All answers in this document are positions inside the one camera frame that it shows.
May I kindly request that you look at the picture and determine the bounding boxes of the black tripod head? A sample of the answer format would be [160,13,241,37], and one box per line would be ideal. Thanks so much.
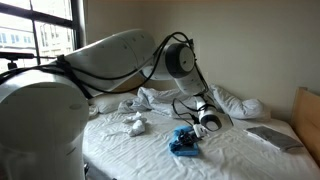
[0,50,37,70]

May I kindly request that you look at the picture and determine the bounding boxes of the grey crumpled duvet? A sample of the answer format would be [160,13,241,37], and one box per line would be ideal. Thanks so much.
[117,85,224,120]

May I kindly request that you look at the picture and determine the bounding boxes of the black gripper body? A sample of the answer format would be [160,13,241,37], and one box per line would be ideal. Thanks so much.
[173,128,202,148]

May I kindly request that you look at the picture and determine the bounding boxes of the dark framed window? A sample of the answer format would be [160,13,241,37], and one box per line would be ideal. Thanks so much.
[0,0,85,72]

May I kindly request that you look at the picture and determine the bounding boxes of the grey white pillow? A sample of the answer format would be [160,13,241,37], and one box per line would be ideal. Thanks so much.
[208,83,272,122]

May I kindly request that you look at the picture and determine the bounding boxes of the flat white pillow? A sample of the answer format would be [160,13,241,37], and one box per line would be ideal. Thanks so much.
[88,91,138,115]

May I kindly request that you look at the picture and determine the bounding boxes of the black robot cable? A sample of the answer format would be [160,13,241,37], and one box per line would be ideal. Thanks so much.
[0,31,214,128]

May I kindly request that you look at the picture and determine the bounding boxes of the white sheeted mattress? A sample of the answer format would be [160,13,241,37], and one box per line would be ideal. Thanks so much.
[82,108,320,180]

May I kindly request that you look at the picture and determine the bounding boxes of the grey folded towel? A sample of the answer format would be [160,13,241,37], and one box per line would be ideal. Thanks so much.
[244,125,305,153]

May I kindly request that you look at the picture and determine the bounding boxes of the blue cloth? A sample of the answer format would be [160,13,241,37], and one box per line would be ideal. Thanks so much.
[167,124,201,158]

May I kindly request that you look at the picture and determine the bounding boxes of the white crumpled socks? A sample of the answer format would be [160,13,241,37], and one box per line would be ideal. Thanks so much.
[121,111,148,138]

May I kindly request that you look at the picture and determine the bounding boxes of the black cable strap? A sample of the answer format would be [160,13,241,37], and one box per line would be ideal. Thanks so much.
[54,54,77,80]

